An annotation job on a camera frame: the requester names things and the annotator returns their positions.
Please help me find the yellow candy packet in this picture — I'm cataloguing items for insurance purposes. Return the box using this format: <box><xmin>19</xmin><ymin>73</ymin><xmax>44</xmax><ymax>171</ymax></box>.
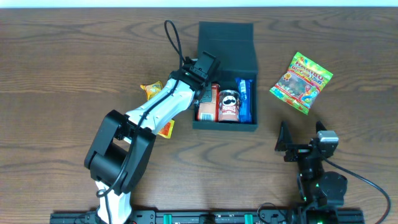
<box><xmin>140</xmin><ymin>81</ymin><xmax>163</xmax><ymax>101</ymax></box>
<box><xmin>158</xmin><ymin>119</ymin><xmax>175</xmax><ymax>139</ymax></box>

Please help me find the blue cookie packet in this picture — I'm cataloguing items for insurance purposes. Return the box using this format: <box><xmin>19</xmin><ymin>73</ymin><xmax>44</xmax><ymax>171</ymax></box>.
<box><xmin>235</xmin><ymin>78</ymin><xmax>253</xmax><ymax>123</ymax></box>

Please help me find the black gift box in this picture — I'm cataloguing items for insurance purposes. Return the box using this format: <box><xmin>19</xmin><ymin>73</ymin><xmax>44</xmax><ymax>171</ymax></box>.
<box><xmin>192</xmin><ymin>21</ymin><xmax>259</xmax><ymax>132</ymax></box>

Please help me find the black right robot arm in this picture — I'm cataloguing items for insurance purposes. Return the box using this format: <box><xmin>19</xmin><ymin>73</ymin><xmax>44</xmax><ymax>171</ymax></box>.
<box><xmin>275</xmin><ymin>121</ymin><xmax>348</xmax><ymax>210</ymax></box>

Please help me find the lower yellow candy packet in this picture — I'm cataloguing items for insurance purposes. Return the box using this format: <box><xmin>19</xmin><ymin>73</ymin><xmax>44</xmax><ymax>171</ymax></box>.
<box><xmin>158</xmin><ymin>119</ymin><xmax>175</xmax><ymax>139</ymax></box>

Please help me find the upper yellow candy packet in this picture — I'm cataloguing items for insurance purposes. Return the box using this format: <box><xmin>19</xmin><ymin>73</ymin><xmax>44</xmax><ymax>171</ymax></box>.
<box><xmin>140</xmin><ymin>81</ymin><xmax>163</xmax><ymax>101</ymax></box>

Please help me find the small Pringles can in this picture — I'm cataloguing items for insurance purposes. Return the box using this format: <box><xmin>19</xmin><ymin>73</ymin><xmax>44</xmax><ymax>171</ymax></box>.
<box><xmin>218</xmin><ymin>90</ymin><xmax>240</xmax><ymax>123</ymax></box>

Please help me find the red snack box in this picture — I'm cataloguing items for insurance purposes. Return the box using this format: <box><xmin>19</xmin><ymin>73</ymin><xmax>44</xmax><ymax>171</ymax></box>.
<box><xmin>197</xmin><ymin>83</ymin><xmax>220</xmax><ymax>122</ymax></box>

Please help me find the Haribo gummy worms bag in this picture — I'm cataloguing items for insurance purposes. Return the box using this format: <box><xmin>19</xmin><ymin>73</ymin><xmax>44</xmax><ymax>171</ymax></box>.
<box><xmin>270</xmin><ymin>52</ymin><xmax>333</xmax><ymax>114</ymax></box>

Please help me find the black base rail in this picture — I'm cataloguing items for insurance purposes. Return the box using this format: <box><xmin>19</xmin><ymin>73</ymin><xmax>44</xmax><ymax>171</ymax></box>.
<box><xmin>49</xmin><ymin>208</ymin><xmax>365</xmax><ymax>224</ymax></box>

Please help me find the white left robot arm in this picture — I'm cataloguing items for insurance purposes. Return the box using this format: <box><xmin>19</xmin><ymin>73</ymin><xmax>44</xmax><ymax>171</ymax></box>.
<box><xmin>84</xmin><ymin>52</ymin><xmax>220</xmax><ymax>223</ymax></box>

